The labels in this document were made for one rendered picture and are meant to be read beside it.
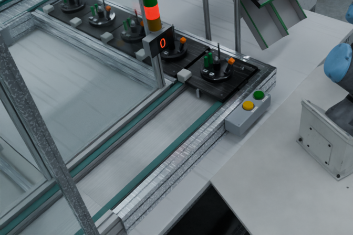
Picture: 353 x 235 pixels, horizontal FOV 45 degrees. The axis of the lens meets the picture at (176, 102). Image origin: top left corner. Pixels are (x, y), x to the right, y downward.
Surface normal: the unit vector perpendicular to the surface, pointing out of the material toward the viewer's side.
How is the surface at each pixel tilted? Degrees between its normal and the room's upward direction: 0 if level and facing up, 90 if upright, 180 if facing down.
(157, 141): 0
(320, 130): 90
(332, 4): 0
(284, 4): 45
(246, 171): 0
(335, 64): 55
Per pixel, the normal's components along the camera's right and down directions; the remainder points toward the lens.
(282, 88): -0.12, -0.71
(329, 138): -0.88, 0.40
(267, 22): 0.35, -0.15
